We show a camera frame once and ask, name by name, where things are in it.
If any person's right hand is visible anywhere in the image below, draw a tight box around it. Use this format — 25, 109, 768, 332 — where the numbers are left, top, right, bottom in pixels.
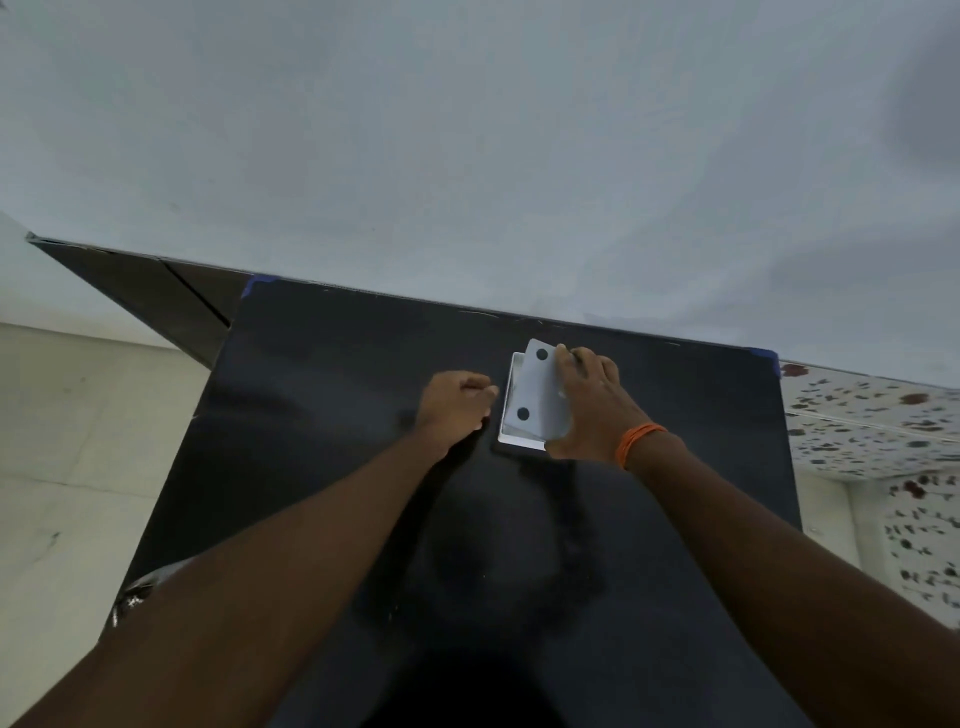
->
543, 344, 655, 469

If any person's left hand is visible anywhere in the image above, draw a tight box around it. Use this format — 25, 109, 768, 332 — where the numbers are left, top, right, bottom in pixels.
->
413, 370, 501, 459

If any white square base plate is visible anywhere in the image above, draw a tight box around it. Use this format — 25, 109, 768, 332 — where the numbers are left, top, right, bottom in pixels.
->
503, 338, 576, 443

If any white tissue box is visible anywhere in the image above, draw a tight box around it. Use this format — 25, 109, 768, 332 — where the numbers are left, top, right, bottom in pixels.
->
497, 352, 553, 452

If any clear plastic tissue packet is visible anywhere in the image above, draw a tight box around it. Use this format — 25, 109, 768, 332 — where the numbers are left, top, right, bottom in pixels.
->
110, 556, 199, 630

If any person's left forearm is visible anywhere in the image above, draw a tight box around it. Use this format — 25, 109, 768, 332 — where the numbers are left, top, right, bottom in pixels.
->
11, 427, 451, 728

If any orange thread wristband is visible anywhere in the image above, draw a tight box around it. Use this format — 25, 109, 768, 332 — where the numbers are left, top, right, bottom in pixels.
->
614, 422, 669, 472

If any floral patterned tiled ledge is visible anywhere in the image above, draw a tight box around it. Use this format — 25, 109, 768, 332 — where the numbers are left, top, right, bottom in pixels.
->
779, 362, 960, 633

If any black table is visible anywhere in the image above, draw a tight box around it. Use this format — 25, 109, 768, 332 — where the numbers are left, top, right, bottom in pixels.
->
26, 232, 257, 370

